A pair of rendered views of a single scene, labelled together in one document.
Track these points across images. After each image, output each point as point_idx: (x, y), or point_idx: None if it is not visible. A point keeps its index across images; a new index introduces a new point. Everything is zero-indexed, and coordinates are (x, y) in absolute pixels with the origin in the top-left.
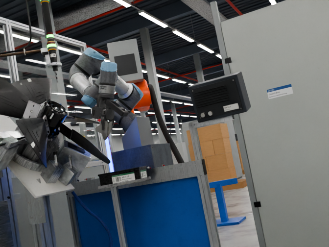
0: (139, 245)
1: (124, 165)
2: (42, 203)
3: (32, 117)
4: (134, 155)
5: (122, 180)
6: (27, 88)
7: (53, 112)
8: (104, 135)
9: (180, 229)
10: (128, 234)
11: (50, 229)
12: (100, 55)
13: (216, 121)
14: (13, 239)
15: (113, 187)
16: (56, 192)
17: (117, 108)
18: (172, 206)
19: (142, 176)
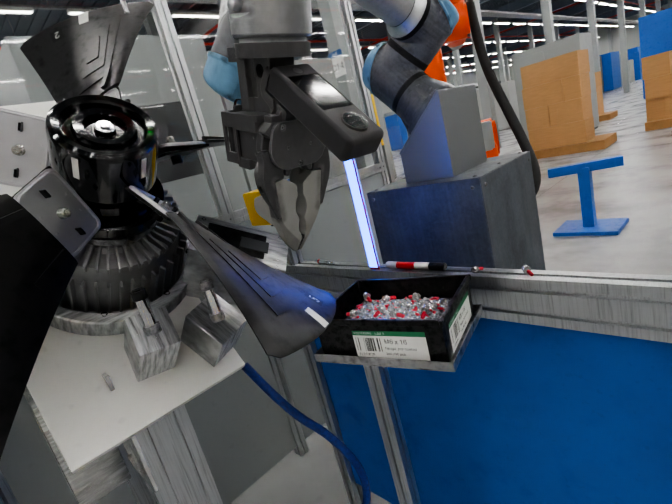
0: (447, 436)
1: (407, 227)
2: (134, 445)
3: (28, 173)
4: (433, 204)
5: (385, 350)
6: (69, 50)
7: (72, 156)
8: (286, 239)
9: (572, 454)
10: (418, 403)
11: (195, 467)
12: None
13: None
14: None
15: None
16: (168, 413)
17: (318, 118)
18: (549, 390)
19: (456, 334)
